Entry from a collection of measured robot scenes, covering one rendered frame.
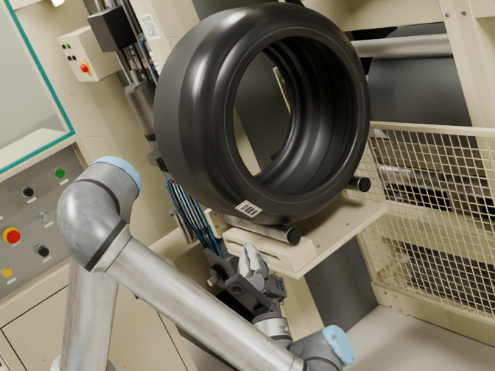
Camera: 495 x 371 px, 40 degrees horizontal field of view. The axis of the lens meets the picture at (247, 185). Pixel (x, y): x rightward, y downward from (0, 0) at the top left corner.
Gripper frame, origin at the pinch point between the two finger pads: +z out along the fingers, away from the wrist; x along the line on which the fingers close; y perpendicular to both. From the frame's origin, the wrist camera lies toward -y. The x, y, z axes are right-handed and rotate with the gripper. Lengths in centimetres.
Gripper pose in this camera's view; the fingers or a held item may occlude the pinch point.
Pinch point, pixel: (245, 246)
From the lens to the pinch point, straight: 167.1
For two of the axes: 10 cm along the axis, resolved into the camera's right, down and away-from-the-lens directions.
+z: -1.9, -8.2, 5.4
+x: 7.2, -4.9, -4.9
